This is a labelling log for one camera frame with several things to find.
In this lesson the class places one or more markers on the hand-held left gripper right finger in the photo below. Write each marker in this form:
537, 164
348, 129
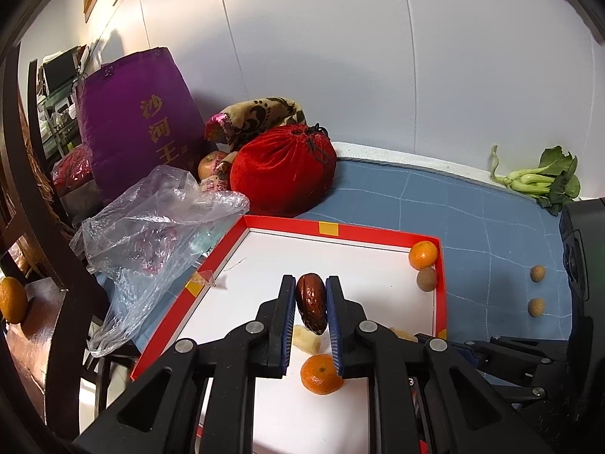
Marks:
334, 326

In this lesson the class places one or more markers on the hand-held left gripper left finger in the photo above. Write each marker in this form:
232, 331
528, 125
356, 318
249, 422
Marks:
286, 321

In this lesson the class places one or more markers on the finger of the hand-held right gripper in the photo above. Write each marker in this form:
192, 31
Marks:
515, 380
529, 350

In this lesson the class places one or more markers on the dark red date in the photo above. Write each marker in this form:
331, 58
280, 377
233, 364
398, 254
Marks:
311, 300

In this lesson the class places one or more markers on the red rimmed white box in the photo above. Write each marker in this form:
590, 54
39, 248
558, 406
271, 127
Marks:
354, 265

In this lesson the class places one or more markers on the pale yellow fruit piece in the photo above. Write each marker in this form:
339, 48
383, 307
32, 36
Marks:
306, 340
405, 335

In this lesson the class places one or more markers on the small brown longan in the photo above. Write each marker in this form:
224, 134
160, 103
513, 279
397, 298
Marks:
536, 307
538, 274

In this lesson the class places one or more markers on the tangerine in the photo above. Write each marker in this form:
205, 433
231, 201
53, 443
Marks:
422, 254
321, 376

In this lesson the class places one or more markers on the green bok choy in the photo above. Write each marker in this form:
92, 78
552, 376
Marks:
560, 175

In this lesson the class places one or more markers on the brown kiwi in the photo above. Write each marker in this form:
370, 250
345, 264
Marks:
427, 278

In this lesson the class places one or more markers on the clear plastic bag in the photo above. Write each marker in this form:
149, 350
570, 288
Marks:
142, 227

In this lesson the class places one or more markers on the red apple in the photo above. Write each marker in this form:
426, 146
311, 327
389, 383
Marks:
210, 165

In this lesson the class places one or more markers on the patterned brown cloth pouch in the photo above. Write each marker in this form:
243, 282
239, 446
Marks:
255, 113

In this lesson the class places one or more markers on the dark wooden chair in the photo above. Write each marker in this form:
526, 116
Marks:
52, 340

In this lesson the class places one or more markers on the red plastic bag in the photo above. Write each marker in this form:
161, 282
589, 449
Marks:
75, 170

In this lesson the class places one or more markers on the purple fabric bag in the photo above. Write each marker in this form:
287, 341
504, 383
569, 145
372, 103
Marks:
123, 118

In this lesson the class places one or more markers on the orange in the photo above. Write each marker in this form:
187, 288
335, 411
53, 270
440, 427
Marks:
12, 300

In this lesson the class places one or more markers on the cluttered shelf rack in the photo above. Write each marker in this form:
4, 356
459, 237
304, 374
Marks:
56, 71

